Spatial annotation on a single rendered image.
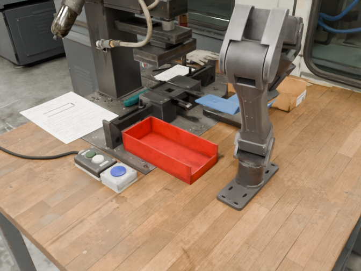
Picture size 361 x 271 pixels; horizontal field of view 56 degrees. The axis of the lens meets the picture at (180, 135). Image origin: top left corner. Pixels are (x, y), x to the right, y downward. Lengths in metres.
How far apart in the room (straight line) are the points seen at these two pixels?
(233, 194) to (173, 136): 0.28
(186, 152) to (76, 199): 0.32
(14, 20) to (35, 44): 0.32
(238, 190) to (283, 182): 0.13
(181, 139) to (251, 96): 0.38
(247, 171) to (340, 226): 0.23
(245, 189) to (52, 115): 0.72
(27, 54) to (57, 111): 2.95
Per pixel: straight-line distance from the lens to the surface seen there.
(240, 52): 0.60
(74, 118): 1.21
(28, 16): 4.14
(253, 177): 0.84
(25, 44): 4.17
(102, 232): 0.79
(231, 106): 1.01
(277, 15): 0.62
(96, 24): 1.23
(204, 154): 0.95
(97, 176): 0.91
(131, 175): 0.87
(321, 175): 0.96
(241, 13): 0.63
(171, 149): 0.99
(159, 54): 1.00
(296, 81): 1.29
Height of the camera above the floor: 1.49
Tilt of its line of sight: 34 degrees down
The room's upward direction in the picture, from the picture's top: 2 degrees counter-clockwise
